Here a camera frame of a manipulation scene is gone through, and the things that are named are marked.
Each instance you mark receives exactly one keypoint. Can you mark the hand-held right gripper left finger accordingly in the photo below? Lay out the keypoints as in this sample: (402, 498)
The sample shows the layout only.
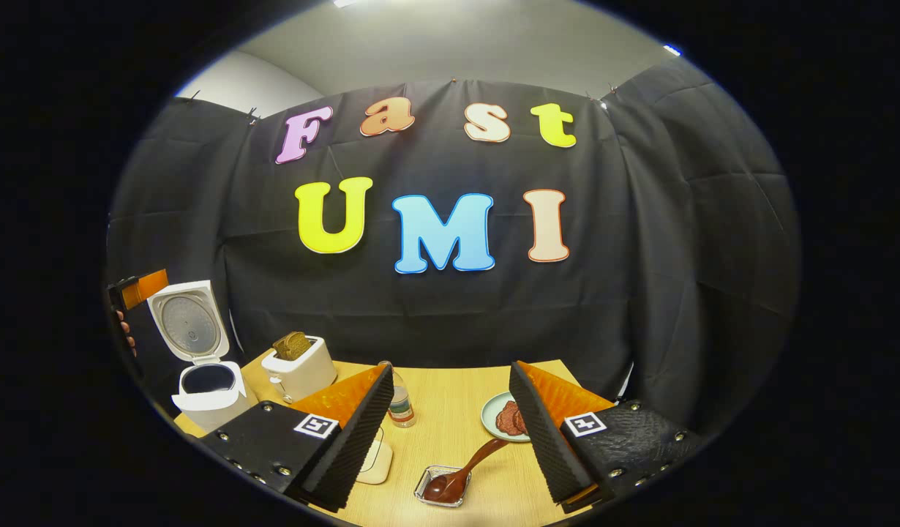
(355, 446)

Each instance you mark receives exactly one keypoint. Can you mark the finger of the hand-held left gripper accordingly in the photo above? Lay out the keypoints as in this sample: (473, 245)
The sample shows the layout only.
(146, 287)

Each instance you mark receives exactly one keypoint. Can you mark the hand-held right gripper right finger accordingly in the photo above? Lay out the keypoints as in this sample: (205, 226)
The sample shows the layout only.
(545, 446)

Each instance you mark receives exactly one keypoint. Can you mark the clear chopstick holder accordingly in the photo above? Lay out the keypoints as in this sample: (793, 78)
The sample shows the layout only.
(426, 498)

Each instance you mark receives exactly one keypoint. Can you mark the brown wooden spoon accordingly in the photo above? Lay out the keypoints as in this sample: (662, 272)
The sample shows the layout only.
(446, 487)

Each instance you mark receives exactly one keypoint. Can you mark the white rice cooker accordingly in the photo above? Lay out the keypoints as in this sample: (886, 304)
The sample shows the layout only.
(216, 410)

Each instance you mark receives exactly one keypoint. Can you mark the clear plastic tray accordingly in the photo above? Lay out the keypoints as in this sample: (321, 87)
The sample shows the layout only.
(377, 468)

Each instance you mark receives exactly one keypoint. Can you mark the red meat slice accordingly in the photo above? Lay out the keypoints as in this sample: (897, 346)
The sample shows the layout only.
(522, 421)
(505, 419)

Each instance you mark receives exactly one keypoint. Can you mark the clear plastic bottle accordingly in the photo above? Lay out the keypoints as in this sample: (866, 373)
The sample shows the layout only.
(401, 406)

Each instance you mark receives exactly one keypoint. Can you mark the pale green plate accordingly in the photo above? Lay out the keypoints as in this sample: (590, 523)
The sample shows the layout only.
(489, 421)

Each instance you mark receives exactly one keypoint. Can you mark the white toaster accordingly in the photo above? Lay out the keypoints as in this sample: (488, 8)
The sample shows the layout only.
(304, 377)

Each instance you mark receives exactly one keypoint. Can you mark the brown bread slice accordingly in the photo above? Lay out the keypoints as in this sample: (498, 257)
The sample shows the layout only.
(292, 345)

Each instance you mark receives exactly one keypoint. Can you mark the black backdrop cloth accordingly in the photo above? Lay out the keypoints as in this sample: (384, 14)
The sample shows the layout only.
(450, 322)

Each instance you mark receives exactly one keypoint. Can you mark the long ceiling light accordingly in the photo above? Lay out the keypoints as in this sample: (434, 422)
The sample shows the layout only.
(346, 3)

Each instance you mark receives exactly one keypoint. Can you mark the small ceiling light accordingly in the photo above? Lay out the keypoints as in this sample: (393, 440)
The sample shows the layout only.
(672, 50)

